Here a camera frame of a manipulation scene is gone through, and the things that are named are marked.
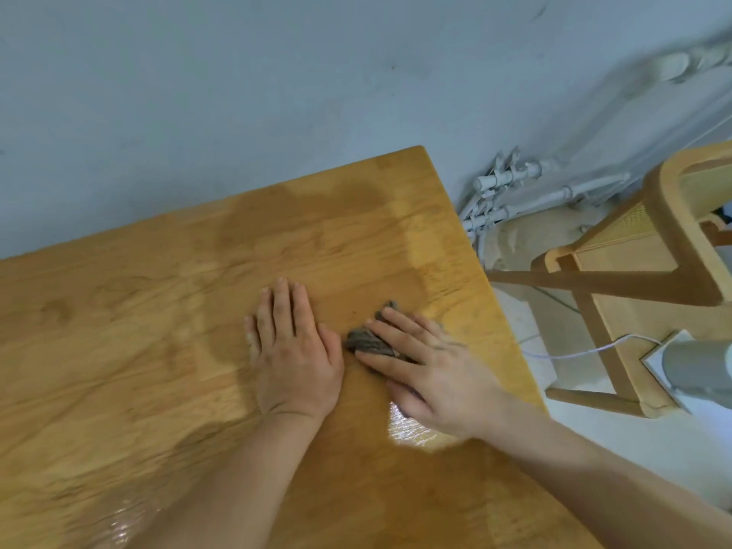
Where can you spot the grey cleaning cloth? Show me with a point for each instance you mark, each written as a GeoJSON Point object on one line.
{"type": "Point", "coordinates": [366, 341]}

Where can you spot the person's left middle finger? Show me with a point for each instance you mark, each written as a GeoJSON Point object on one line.
{"type": "Point", "coordinates": [283, 308]}

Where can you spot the white wall pipes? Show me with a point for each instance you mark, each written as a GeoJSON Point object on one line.
{"type": "Point", "coordinates": [514, 188]}

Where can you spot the person's left thumb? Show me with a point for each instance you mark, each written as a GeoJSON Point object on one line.
{"type": "Point", "coordinates": [333, 354]}

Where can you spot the person's right little finger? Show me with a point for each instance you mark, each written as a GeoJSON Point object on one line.
{"type": "Point", "coordinates": [457, 347]}

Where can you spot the person's right thumb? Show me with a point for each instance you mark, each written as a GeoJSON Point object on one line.
{"type": "Point", "coordinates": [380, 365]}

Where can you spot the person's left hand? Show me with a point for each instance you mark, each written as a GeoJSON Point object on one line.
{"type": "Point", "coordinates": [294, 371]}

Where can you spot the person's left forearm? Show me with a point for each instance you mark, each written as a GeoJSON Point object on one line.
{"type": "Point", "coordinates": [246, 485]}

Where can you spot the person's left little finger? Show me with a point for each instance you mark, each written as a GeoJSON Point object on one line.
{"type": "Point", "coordinates": [253, 337]}

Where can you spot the person's right middle finger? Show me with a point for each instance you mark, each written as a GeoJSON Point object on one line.
{"type": "Point", "coordinates": [407, 325]}

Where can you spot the wooden rattan chair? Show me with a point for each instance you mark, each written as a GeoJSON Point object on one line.
{"type": "Point", "coordinates": [669, 251]}

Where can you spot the grey cylindrical device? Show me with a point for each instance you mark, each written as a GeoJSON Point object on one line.
{"type": "Point", "coordinates": [700, 371]}

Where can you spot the person's right hand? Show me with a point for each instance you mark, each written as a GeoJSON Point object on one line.
{"type": "Point", "coordinates": [446, 383]}

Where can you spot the person's right forearm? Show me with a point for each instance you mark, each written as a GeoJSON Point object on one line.
{"type": "Point", "coordinates": [600, 480]}

